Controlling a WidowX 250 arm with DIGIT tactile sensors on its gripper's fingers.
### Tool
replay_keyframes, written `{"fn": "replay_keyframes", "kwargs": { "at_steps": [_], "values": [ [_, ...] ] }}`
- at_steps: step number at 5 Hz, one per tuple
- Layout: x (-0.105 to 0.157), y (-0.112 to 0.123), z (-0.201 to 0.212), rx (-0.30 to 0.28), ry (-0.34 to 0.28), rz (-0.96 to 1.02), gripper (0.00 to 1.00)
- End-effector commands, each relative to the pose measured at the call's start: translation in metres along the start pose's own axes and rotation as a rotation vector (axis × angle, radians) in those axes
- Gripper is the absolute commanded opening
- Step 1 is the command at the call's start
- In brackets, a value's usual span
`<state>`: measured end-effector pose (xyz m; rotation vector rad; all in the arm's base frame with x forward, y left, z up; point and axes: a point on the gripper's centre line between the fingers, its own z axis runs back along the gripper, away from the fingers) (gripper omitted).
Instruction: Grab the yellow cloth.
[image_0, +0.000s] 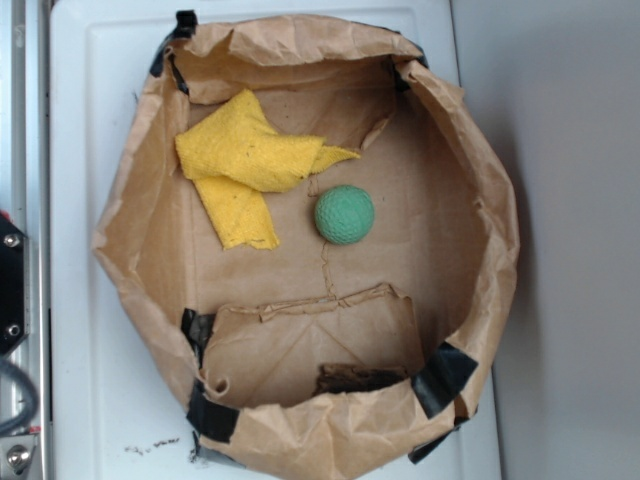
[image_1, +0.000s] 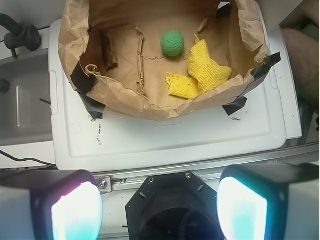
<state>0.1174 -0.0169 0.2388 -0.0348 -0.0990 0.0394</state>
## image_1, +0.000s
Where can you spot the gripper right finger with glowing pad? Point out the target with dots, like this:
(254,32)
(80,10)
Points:
(259,201)

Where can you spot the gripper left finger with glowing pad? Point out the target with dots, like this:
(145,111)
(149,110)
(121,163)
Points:
(49,205)

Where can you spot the yellow cloth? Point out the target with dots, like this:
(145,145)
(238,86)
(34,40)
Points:
(205,74)

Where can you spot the white plastic bin lid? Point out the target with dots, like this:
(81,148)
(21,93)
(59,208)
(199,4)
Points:
(103,141)

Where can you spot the grey sink basin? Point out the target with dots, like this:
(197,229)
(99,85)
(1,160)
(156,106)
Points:
(25,101)

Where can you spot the black faucet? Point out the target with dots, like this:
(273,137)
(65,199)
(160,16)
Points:
(20,35)

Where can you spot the brown paper bag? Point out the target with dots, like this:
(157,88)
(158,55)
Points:
(111,53)

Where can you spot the green dimpled ball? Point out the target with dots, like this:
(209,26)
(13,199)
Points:
(172,43)

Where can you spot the black octagonal mount plate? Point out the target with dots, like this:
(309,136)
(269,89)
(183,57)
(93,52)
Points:
(177,206)

